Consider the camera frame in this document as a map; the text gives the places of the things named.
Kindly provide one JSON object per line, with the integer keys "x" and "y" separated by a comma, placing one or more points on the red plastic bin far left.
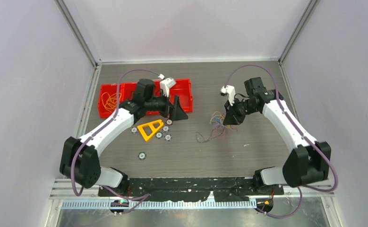
{"x": 108, "y": 99}

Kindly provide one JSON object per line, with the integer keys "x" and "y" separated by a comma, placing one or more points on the aluminium frame rail left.
{"x": 59, "y": 193}

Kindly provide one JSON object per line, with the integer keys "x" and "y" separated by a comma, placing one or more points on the black 100 poker chip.
{"x": 169, "y": 122}

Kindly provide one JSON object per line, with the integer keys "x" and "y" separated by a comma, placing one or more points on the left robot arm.
{"x": 80, "y": 156}

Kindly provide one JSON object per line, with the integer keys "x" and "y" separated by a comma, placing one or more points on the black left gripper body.
{"x": 170, "y": 109}

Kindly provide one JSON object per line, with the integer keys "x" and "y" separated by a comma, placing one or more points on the blue 10 poker chip upper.
{"x": 166, "y": 128}

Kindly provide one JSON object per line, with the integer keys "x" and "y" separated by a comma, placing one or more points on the blue 10 poker chip right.
{"x": 168, "y": 137}

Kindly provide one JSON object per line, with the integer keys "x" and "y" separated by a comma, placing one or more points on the red plastic bin far right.
{"x": 183, "y": 89}

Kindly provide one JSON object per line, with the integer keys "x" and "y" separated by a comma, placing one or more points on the red plastic bin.
{"x": 127, "y": 90}
{"x": 158, "y": 91}
{"x": 183, "y": 89}
{"x": 108, "y": 99}

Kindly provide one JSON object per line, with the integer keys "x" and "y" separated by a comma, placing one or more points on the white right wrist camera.
{"x": 228, "y": 91}

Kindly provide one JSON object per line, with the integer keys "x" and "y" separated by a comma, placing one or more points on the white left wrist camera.
{"x": 166, "y": 83}

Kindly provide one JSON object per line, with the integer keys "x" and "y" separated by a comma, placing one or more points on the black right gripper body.
{"x": 241, "y": 108}

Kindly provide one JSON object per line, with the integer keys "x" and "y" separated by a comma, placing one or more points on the white slotted cable duct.
{"x": 104, "y": 204}

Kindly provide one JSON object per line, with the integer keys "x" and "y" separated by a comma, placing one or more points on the green 50 poker chip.
{"x": 159, "y": 135}

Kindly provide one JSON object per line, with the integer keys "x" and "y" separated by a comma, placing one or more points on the yellow plastic triangle frame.
{"x": 149, "y": 129}

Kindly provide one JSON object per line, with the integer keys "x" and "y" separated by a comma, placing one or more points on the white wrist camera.
{"x": 228, "y": 91}
{"x": 166, "y": 83}

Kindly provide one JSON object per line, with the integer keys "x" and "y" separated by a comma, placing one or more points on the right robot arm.
{"x": 307, "y": 161}

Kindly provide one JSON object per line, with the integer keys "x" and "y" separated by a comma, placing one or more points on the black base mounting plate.
{"x": 223, "y": 189}

